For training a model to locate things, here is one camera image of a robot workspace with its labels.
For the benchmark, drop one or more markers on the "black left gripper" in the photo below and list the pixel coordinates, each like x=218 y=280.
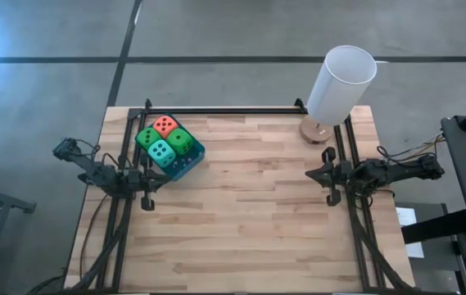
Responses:
x=146 y=180

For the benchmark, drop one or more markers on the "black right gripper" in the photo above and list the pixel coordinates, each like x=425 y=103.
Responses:
x=331 y=174

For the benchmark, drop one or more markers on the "large teal foam die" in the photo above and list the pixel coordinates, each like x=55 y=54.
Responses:
x=161 y=153

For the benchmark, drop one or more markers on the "large green foam die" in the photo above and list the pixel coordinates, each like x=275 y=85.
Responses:
x=180 y=141
x=147 y=138

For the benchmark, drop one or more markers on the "large orange foam die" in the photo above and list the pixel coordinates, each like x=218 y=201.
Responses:
x=165 y=125

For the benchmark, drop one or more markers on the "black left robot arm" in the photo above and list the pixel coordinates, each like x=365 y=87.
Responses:
x=93 y=168

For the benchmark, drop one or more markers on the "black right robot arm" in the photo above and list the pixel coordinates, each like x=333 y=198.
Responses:
x=400 y=170

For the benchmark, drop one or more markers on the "blue plastic bin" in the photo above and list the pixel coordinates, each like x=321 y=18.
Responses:
x=197 y=157

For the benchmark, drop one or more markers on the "white paper sheet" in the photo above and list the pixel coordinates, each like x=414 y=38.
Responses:
x=404 y=215

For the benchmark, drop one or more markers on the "black flat bar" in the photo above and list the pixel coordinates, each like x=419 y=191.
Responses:
x=433 y=227

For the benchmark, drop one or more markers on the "black floor stand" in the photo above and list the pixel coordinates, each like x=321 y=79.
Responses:
x=11 y=201

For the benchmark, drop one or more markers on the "black aluminium rig frame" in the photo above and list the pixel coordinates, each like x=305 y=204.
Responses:
x=216 y=110

